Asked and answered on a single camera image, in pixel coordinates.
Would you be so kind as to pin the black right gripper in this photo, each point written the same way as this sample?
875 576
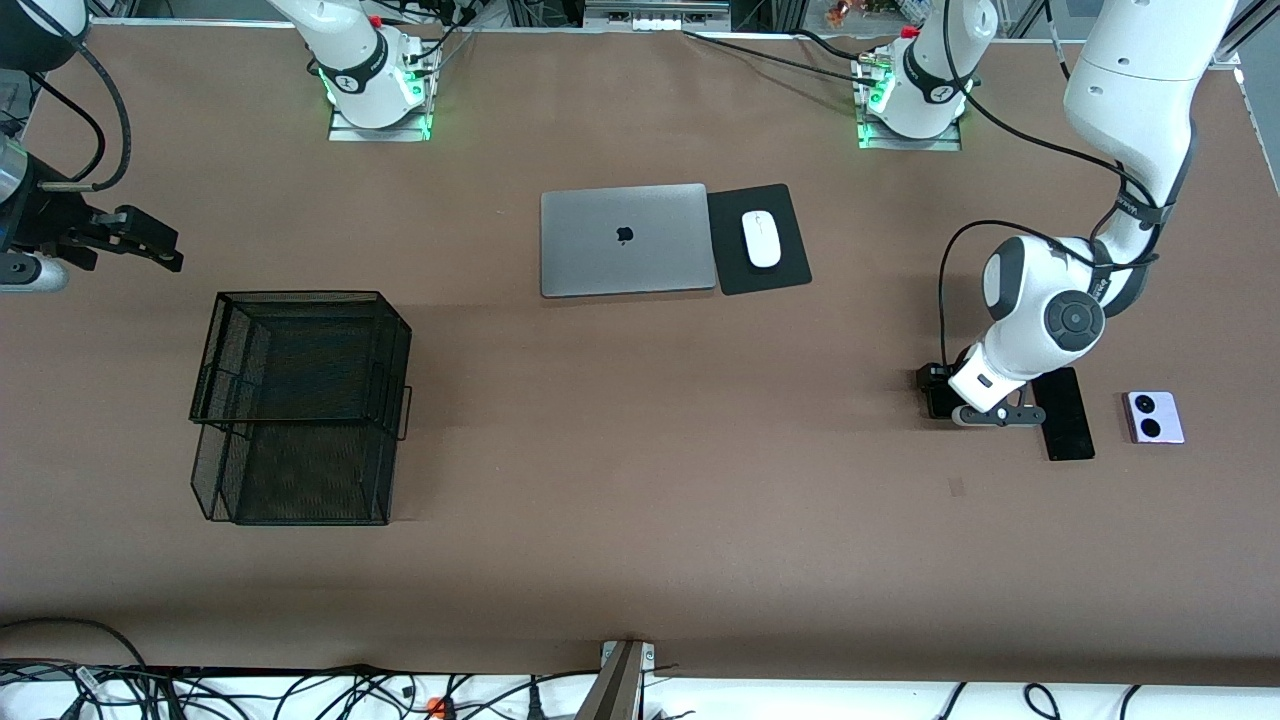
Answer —
52 220

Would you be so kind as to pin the small black flip phone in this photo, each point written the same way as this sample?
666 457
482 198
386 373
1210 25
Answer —
942 405

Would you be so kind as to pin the long black slab phone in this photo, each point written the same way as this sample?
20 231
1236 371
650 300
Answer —
1070 440

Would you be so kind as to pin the lavender flip phone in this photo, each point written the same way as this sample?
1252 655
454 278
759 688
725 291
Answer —
1170 420

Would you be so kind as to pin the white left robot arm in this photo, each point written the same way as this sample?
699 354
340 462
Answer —
1130 80

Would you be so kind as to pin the white computer mouse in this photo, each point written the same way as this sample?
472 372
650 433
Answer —
762 240

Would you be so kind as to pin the black mouse pad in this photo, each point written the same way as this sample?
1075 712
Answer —
726 215

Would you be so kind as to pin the black mesh two-tier tray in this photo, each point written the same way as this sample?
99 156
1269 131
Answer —
300 480

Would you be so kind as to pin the silver closed laptop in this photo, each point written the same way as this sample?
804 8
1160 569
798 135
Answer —
600 260

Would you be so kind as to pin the white power strip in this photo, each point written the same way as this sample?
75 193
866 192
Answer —
660 20

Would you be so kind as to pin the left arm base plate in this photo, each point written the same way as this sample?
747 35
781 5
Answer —
950 143

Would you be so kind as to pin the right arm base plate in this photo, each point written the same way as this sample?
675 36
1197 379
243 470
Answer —
345 133

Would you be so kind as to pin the grey metal camera stand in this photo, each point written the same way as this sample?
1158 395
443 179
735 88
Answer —
620 690

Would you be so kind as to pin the aluminium frame profile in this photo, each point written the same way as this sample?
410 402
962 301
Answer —
1255 25

